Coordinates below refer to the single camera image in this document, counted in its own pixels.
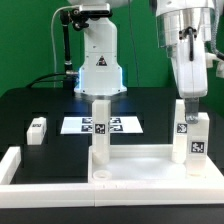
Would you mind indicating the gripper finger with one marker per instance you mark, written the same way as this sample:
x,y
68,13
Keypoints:
x,y
191,110

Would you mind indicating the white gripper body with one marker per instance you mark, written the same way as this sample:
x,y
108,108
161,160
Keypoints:
x,y
190,75

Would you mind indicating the white desk tabletop tray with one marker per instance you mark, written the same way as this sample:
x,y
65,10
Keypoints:
x,y
150,167

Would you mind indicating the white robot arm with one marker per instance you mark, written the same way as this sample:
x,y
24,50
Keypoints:
x,y
183,28

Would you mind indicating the fiducial marker sheet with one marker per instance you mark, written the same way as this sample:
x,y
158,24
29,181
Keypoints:
x,y
83,125

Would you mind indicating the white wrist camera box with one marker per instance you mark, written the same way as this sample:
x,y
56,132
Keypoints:
x,y
218,65

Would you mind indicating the mounted grey camera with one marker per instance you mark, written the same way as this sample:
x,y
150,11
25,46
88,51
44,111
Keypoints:
x,y
95,10

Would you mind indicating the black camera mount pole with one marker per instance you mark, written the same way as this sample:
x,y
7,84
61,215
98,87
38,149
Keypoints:
x,y
68,82

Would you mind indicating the white U-shaped obstacle frame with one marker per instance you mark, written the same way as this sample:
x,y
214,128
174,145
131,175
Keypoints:
x,y
88,194

